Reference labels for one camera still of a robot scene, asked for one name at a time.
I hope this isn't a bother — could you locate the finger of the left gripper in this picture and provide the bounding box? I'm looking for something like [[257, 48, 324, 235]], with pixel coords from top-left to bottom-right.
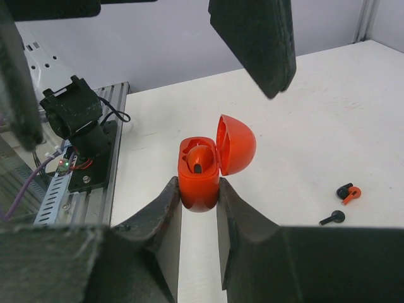
[[208, 0, 297, 99]]

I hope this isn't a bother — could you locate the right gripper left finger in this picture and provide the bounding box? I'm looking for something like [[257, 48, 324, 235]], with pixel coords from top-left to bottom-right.
[[85, 177, 182, 302]]

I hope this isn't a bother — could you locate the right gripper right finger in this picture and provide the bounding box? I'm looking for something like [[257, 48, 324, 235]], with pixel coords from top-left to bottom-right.
[[217, 177, 316, 302]]

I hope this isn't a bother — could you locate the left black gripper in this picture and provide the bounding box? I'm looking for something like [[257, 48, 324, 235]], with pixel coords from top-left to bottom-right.
[[1, 0, 152, 151]]

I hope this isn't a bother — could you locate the black earbud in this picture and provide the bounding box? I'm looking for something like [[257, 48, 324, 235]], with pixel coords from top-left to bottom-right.
[[319, 210, 346, 226], [336, 183, 353, 200]]

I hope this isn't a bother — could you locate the red round charging case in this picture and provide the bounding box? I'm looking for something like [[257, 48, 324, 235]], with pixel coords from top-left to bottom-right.
[[177, 114, 256, 212]]

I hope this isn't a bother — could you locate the red earbud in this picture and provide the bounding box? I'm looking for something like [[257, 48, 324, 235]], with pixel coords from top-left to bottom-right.
[[341, 186, 362, 206], [183, 145, 214, 174]]

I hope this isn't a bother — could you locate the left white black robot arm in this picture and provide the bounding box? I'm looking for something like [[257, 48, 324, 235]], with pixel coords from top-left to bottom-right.
[[1, 1, 296, 157]]

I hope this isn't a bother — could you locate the small electronics board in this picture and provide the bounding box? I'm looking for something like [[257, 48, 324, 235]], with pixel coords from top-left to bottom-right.
[[56, 158, 70, 176]]

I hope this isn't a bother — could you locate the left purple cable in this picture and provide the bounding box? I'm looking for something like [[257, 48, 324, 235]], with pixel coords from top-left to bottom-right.
[[0, 138, 76, 222]]

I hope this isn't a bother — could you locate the aluminium mounting rail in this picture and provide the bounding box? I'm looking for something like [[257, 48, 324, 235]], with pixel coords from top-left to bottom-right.
[[62, 81, 131, 227]]

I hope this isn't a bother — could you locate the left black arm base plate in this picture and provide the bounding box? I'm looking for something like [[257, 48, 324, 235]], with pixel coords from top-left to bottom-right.
[[68, 121, 117, 193]]

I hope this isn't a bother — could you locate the white slotted cable duct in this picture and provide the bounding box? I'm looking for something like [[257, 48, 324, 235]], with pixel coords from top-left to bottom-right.
[[33, 174, 71, 225]]

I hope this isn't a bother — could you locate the left aluminium frame post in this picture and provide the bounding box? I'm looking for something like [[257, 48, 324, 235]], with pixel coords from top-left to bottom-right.
[[352, 0, 381, 44]]

